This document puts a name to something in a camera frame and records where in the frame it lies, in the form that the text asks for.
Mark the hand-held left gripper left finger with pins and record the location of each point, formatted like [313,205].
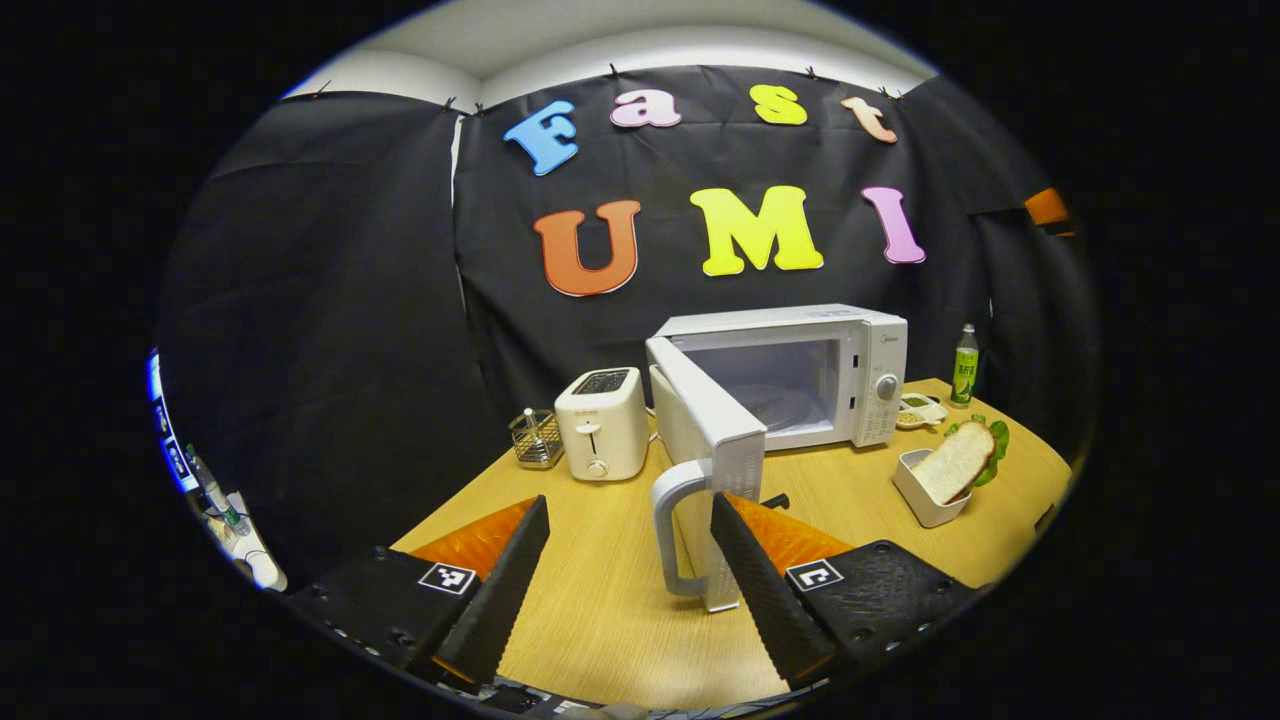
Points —
[500,590]

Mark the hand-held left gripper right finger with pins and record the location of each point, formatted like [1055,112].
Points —
[765,600]

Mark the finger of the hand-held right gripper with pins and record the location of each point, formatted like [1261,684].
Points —
[1047,208]

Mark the white microwave oven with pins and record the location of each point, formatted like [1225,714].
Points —
[880,350]

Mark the sandwich with lettuce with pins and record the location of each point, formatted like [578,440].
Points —
[955,462]

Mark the white rectangular food container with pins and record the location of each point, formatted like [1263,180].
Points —
[915,495]

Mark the green drink bottle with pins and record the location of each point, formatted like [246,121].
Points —
[965,375]

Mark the white toaster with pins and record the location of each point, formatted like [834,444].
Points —
[600,430]

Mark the white divided snack dish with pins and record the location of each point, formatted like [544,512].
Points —
[918,410]

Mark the white cluttered side table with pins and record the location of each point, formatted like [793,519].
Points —
[245,545]

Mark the black backdrop cloth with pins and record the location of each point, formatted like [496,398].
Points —
[320,300]

